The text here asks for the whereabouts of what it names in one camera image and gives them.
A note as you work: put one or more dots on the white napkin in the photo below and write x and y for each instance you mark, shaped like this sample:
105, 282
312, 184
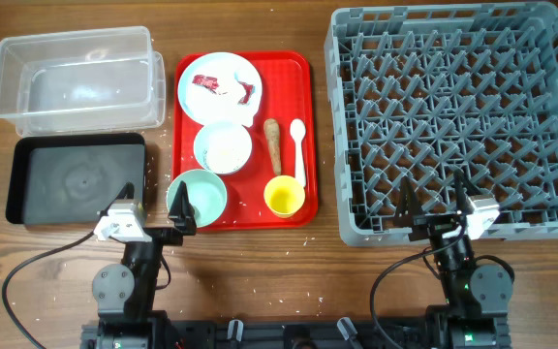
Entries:
236, 98

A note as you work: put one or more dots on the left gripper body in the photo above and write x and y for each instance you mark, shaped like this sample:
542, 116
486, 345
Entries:
165, 236

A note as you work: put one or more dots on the white plastic spoon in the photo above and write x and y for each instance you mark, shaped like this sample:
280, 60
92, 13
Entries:
298, 132

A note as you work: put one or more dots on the yellow plastic cup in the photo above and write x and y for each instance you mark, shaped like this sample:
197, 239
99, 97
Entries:
284, 196

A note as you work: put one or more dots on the clear plastic bin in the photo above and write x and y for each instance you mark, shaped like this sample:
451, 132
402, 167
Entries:
88, 81

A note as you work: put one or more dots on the white rice pile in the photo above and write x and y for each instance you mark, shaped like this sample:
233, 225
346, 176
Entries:
223, 157

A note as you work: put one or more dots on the brown carrot-shaped food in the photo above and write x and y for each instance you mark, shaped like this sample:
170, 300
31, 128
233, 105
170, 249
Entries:
272, 135

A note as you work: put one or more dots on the red serving tray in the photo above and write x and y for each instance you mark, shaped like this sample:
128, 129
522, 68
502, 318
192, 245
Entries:
287, 94

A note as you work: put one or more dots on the red snack wrapper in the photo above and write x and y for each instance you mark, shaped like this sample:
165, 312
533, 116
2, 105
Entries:
209, 83

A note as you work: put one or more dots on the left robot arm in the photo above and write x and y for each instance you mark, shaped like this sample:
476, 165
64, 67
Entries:
125, 292

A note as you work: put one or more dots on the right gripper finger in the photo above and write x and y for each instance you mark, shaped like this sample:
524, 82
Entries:
408, 212
463, 189

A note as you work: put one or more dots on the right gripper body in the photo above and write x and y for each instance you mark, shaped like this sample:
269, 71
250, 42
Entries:
433, 227

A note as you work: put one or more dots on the black plastic tray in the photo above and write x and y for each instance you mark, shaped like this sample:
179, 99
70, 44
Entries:
70, 179

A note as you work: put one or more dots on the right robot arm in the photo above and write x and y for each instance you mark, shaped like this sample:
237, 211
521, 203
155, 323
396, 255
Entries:
478, 289

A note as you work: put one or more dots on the mint green bowl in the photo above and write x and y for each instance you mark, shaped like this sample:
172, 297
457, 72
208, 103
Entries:
207, 195

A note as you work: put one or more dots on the grey dishwasher rack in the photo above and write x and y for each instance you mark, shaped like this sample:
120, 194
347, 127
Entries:
419, 92

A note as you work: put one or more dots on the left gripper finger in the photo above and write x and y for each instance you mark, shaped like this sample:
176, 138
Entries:
181, 212
127, 192

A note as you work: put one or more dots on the light blue bowl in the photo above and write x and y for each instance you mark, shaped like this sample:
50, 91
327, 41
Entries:
233, 133

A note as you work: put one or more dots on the light blue plate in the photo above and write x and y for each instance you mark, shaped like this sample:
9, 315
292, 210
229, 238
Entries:
201, 105

